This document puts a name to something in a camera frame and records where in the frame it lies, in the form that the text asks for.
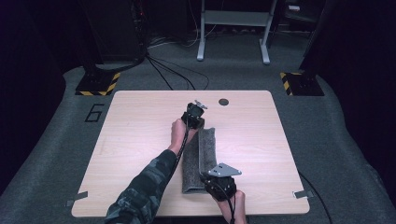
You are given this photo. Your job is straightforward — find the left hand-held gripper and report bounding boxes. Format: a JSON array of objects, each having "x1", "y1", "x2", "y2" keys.
[{"x1": 181, "y1": 99, "x2": 208, "y2": 131}]

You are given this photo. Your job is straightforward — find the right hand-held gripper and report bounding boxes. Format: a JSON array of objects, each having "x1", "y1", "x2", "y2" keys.
[{"x1": 199, "y1": 162, "x2": 243, "y2": 202}]

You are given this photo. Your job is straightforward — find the grey towel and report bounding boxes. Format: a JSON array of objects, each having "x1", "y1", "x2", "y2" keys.
[{"x1": 181, "y1": 126, "x2": 219, "y2": 194}]

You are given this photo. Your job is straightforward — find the person's left hand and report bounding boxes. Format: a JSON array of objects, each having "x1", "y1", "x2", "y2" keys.
[{"x1": 168, "y1": 118, "x2": 199, "y2": 156}]

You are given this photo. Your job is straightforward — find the person's right hand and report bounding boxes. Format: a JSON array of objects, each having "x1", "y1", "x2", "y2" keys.
[{"x1": 216, "y1": 189, "x2": 248, "y2": 224}]

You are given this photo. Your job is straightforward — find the grey tape piece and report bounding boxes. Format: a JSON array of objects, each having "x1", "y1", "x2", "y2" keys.
[
  {"x1": 65, "y1": 190, "x2": 90, "y2": 208},
  {"x1": 292, "y1": 189, "x2": 315, "y2": 200}
]

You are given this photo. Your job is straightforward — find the black cabinet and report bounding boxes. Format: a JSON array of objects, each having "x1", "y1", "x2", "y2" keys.
[{"x1": 78, "y1": 0, "x2": 148, "y2": 64}]

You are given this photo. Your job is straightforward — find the right hand-held gripper cable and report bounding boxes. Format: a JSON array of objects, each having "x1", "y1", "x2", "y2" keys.
[{"x1": 227, "y1": 198, "x2": 237, "y2": 224}]

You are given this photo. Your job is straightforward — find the hand-held gripper cable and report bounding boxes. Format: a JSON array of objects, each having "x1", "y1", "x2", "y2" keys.
[
  {"x1": 173, "y1": 119, "x2": 191, "y2": 171},
  {"x1": 227, "y1": 198, "x2": 237, "y2": 224}
]

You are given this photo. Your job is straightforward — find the left hand-held gripper cable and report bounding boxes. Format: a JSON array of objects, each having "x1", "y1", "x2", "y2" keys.
[{"x1": 173, "y1": 119, "x2": 191, "y2": 171}]

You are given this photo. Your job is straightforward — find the black floor cables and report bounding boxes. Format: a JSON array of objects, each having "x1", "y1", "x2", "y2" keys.
[{"x1": 145, "y1": 53, "x2": 210, "y2": 91}]

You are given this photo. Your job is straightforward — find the black floor cable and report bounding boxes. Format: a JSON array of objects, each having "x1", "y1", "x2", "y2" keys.
[{"x1": 298, "y1": 171, "x2": 333, "y2": 224}]

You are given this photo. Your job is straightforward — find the black yellow striped base plate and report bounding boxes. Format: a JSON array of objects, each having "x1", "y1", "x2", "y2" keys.
[
  {"x1": 279, "y1": 72, "x2": 325, "y2": 97},
  {"x1": 75, "y1": 72, "x2": 121, "y2": 97}
]

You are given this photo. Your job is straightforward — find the white metal stand frame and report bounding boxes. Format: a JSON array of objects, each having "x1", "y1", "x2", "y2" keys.
[{"x1": 196, "y1": 0, "x2": 278, "y2": 65}]

